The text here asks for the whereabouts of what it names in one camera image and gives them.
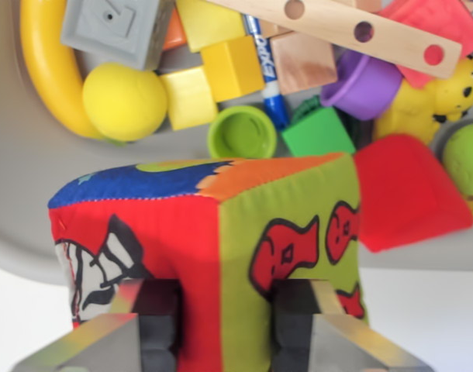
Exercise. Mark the wooden bar with holes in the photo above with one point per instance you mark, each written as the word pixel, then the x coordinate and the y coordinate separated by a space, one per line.
pixel 329 29

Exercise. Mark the brown grained wooden block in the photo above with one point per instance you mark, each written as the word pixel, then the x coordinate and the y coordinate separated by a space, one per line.
pixel 304 64

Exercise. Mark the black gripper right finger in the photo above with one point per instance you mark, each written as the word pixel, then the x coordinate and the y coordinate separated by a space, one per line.
pixel 337 345

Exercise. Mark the pale yellow wooden block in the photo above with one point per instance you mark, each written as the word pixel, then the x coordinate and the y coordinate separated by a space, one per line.
pixel 209 25
pixel 188 98

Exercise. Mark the tan wooden block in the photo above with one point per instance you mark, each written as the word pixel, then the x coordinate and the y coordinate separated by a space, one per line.
pixel 370 5

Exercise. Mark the lime plastic cup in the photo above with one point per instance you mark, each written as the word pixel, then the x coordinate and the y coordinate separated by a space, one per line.
pixel 242 133

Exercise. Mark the yellow spotted rubber animal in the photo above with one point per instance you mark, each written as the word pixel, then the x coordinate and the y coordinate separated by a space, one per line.
pixel 411 112

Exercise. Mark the yellow wooden cube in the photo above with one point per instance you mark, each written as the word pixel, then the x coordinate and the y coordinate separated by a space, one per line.
pixel 232 69

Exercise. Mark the purple plastic cup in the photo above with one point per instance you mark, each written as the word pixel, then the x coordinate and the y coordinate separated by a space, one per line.
pixel 366 89

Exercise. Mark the red embossed soft cube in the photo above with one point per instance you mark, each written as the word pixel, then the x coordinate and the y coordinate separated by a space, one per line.
pixel 430 19

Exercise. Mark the orange wooden block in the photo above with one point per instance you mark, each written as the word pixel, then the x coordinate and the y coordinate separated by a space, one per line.
pixel 175 31

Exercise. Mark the grey plastic bin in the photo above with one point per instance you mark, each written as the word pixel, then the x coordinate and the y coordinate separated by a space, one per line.
pixel 19 193

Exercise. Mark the fabric cube with red fish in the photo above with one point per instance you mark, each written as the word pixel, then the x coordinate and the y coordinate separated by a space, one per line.
pixel 197 240

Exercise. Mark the blue Expo marker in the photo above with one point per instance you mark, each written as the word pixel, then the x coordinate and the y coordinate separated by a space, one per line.
pixel 269 77

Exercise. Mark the green wooden cube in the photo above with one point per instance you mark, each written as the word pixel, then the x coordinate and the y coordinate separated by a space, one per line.
pixel 318 133

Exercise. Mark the yellow foam ball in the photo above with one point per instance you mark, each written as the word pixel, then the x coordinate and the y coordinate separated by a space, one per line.
pixel 124 102

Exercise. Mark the plain red soft cube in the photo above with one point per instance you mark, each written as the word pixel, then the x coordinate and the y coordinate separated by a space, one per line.
pixel 407 190

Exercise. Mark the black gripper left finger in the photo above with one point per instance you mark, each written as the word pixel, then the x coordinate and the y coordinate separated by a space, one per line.
pixel 104 345

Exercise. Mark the grey embossed cube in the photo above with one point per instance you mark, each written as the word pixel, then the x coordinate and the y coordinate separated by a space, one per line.
pixel 112 31

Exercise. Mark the lime green foam ball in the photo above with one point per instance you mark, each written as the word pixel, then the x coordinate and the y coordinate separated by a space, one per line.
pixel 467 159

